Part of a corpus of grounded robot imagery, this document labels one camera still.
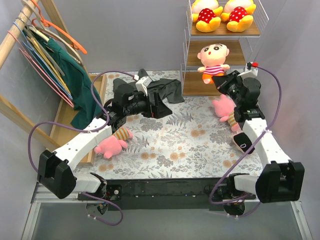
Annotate yellow frog plush small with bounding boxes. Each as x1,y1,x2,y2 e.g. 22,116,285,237
221,0,257,33

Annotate black-haired doll striped shirt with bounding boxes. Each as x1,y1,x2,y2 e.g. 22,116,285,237
197,43,230,85

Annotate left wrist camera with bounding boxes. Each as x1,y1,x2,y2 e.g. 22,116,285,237
133,74,152,96

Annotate orange hanger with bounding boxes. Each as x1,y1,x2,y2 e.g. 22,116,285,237
31,0,88,55

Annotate yellow frog plush big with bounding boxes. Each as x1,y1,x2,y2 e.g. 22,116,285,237
191,0,224,33

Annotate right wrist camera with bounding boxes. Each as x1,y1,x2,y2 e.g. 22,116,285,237
238,62,259,80

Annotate blue hanger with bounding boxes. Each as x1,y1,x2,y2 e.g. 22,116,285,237
13,22,73,101

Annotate beige hanger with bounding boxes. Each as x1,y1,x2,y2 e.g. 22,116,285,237
21,0,85,68

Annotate dark grey cloth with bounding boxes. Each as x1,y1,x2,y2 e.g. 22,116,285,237
112,68,185,105

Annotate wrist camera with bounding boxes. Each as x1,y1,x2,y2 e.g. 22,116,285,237
238,62,259,80
133,74,152,96

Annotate yellow hanger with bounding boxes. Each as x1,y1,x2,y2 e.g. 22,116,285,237
27,36,71,95

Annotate wire and wood shelf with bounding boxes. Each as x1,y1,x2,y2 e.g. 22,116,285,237
180,0,270,97

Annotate pink pig plush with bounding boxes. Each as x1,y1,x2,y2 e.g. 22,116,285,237
94,127,133,159
212,94,241,133

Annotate wooden clothes rack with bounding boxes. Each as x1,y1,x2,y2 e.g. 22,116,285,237
0,0,108,166

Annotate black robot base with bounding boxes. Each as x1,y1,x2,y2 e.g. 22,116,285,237
93,177,245,216

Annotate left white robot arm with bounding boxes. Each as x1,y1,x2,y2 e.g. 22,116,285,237
37,84,173,200

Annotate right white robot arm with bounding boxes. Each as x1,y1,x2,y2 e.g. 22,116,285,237
214,70,305,203

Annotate grey hanger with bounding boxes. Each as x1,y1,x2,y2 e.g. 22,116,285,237
24,25,65,78

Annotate green shirt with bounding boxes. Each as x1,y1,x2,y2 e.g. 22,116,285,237
35,36,102,130

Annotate pink hanger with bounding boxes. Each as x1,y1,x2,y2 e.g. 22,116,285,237
7,30,74,108

